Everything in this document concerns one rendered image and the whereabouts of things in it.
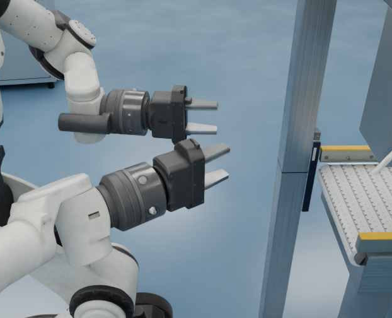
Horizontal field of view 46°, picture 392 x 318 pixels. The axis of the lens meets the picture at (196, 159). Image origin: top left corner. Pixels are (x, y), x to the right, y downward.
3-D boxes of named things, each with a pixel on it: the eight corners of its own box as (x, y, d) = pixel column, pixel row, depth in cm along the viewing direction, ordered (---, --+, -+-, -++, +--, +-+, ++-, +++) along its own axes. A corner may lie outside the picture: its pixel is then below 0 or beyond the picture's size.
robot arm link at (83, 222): (130, 169, 65) (51, 197, 60) (152, 240, 66) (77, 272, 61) (106, 168, 75) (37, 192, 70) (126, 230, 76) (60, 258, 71)
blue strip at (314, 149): (302, 212, 112) (314, 142, 101) (301, 210, 113) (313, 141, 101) (308, 212, 112) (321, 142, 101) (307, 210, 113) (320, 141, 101)
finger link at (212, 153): (232, 153, 75) (200, 165, 72) (221, 144, 77) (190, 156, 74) (232, 145, 74) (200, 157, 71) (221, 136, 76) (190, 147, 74)
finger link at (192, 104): (216, 111, 86) (183, 110, 87) (218, 103, 89) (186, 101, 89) (217, 104, 85) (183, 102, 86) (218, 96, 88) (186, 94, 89)
